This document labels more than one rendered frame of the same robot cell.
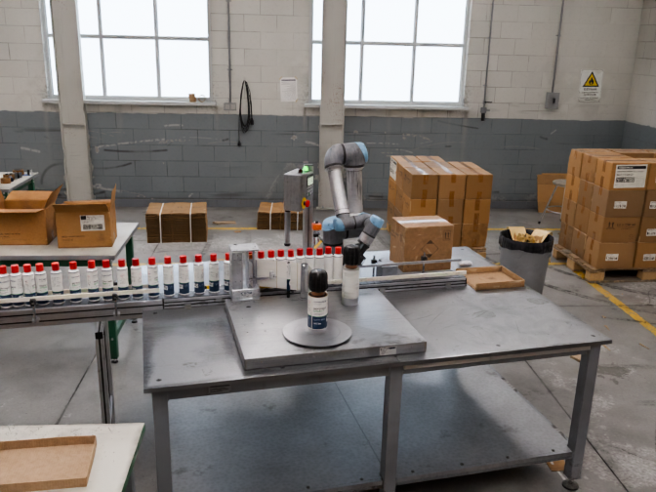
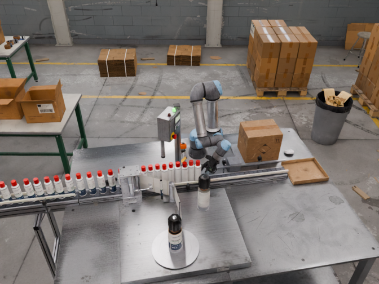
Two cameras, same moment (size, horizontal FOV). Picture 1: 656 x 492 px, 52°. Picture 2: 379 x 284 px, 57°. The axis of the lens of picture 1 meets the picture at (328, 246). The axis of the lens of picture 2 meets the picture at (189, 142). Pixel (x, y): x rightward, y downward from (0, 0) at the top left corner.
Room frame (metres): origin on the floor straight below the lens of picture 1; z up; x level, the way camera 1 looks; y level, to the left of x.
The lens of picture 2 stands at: (1.37, -0.17, 2.75)
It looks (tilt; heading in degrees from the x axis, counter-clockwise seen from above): 36 degrees down; 5
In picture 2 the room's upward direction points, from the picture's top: straight up
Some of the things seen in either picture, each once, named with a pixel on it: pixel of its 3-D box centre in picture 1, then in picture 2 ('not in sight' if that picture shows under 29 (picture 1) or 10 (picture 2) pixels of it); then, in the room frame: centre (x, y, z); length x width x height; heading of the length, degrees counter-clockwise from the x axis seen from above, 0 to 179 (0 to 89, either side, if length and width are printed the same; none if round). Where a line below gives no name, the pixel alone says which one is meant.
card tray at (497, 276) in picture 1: (489, 277); (304, 170); (3.63, -0.93, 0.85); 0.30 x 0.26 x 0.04; 106
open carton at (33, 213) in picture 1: (25, 213); (5, 97); (4.36, 2.03, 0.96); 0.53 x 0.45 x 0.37; 7
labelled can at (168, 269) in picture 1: (168, 275); (80, 184); (3.15, 0.79, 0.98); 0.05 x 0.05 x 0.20
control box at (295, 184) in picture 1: (299, 189); (169, 124); (3.41, 0.16, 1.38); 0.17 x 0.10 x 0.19; 161
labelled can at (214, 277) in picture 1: (214, 272); (111, 181); (3.21, 0.57, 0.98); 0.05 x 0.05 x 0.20
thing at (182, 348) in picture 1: (348, 300); (204, 194); (3.30, -0.12, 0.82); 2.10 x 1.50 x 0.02; 106
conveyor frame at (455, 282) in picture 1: (321, 289); (186, 184); (3.36, 0.03, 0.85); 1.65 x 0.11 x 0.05; 106
